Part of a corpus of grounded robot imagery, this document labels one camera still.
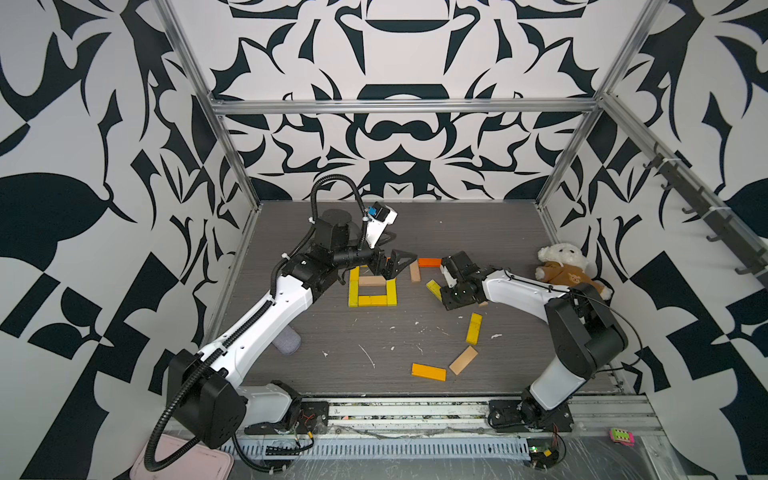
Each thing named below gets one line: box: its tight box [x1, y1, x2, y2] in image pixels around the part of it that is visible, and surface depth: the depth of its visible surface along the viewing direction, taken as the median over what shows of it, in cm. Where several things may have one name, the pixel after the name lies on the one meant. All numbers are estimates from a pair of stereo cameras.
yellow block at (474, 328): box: [466, 312, 483, 345], surface depth 89 cm
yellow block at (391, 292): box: [386, 278, 398, 306], surface depth 97 cm
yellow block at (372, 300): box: [358, 295, 388, 307], surface depth 96 cm
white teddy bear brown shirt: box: [535, 242, 613, 300], surface depth 96 cm
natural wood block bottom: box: [449, 345, 478, 375], surface depth 84 cm
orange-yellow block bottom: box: [411, 363, 447, 382], surface depth 83 cm
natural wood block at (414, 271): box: [409, 259, 421, 282], surface depth 101 cm
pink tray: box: [131, 434, 234, 480], surface depth 67 cm
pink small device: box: [609, 428, 635, 446], surface depth 71 cm
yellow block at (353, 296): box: [348, 286, 359, 308], surface depth 96 cm
